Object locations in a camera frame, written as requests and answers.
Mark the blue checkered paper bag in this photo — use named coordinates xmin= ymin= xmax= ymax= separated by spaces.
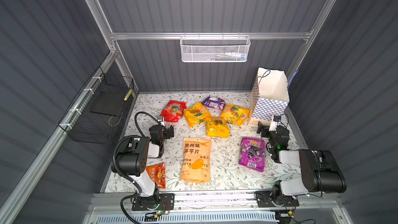
xmin=248 ymin=67 xmax=290 ymax=127

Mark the large purple snack bag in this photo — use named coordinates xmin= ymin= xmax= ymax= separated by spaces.
xmin=238 ymin=137 xmax=265 ymax=172

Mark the orange red snack bag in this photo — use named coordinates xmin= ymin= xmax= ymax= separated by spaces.
xmin=146 ymin=163 xmax=166 ymax=189

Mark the large orange chips bag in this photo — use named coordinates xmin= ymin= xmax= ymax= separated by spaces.
xmin=180 ymin=138 xmax=211 ymax=184

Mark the yellow snack bag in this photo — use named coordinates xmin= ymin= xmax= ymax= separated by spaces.
xmin=220 ymin=104 xmax=250 ymax=126
xmin=205 ymin=116 xmax=230 ymax=139
xmin=183 ymin=102 xmax=211 ymax=128

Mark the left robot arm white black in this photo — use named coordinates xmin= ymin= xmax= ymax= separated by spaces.
xmin=111 ymin=116 xmax=175 ymax=216

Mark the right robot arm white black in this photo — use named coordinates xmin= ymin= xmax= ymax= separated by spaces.
xmin=254 ymin=122 xmax=347 ymax=207

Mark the small purple snack bag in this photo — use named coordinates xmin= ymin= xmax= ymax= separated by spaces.
xmin=202 ymin=96 xmax=226 ymax=111

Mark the yellow tag in basket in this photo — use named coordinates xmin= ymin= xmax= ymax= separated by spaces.
xmin=124 ymin=89 xmax=133 ymax=101

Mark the floral table cloth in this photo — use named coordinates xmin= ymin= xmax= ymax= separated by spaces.
xmin=104 ymin=91 xmax=308 ymax=193

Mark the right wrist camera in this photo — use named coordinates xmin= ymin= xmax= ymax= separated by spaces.
xmin=269 ymin=115 xmax=281 ymax=132

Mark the black wire side basket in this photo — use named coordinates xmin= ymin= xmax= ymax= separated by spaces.
xmin=59 ymin=68 xmax=134 ymax=145

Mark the white wire wall basket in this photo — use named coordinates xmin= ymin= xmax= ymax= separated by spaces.
xmin=179 ymin=34 xmax=251 ymax=63

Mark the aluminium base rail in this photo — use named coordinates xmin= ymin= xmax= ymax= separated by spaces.
xmin=83 ymin=189 xmax=352 ymax=224

